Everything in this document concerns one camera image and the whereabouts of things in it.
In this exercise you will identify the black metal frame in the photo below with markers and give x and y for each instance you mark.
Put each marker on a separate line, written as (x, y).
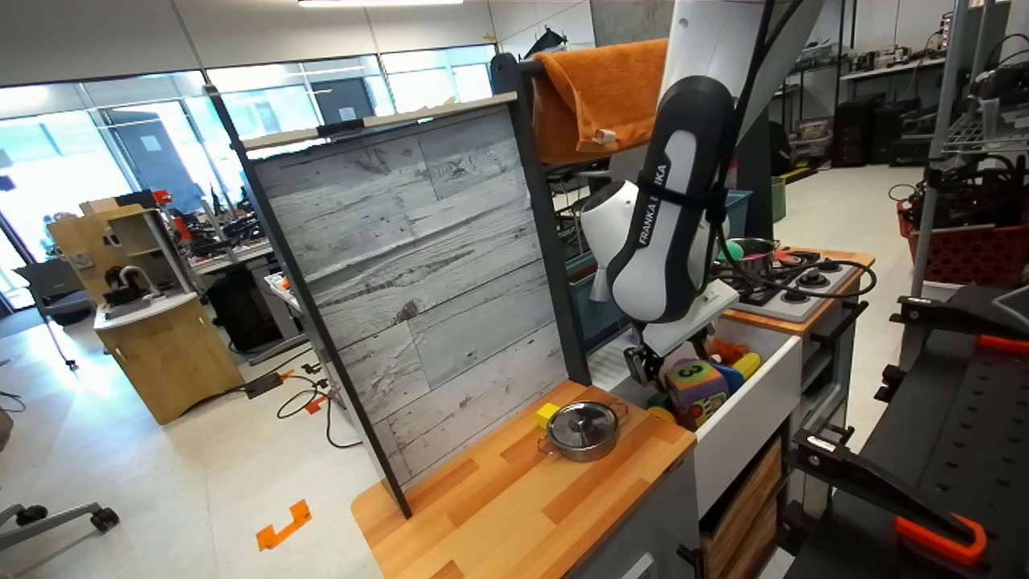
(547, 269)

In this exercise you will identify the grey wood-pattern back panel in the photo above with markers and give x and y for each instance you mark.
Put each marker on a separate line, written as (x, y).
(419, 291)

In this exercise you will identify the grey toy stove top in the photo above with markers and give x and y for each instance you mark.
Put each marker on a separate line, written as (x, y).
(798, 306)

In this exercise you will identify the white sink basin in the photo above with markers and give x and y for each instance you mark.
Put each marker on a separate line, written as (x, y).
(752, 421)

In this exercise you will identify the office chair base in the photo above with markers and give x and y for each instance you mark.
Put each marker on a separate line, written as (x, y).
(65, 519)

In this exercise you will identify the orange plush toy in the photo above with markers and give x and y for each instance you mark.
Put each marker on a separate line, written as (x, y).
(727, 348)

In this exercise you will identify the black work table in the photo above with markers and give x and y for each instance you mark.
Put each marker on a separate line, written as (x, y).
(952, 453)

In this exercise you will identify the teal plastic bin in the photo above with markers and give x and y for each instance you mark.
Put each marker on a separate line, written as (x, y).
(741, 214)
(591, 309)

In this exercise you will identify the orange towel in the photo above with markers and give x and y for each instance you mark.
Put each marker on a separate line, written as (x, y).
(599, 97)

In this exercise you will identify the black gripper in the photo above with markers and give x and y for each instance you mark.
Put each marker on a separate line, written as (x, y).
(644, 364)

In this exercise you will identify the wooden toy kitchen counter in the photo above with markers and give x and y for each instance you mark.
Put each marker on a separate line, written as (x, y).
(517, 503)

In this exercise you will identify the small yellow toy block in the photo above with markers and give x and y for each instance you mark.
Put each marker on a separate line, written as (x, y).
(547, 413)

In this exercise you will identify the steel pot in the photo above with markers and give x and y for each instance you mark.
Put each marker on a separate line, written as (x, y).
(765, 249)

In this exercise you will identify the dark wall monitor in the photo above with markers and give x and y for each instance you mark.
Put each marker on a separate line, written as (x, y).
(341, 101)

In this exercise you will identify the red cart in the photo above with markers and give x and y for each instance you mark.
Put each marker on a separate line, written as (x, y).
(970, 252)

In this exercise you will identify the plywood cabinet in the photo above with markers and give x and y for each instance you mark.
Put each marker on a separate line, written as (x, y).
(173, 355)

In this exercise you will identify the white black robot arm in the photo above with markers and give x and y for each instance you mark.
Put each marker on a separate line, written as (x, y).
(676, 214)

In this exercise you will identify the blue fabric toy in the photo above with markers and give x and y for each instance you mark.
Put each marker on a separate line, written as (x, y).
(732, 380)

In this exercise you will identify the small steel pan with lid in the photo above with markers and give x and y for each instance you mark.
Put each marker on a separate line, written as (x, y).
(583, 433)

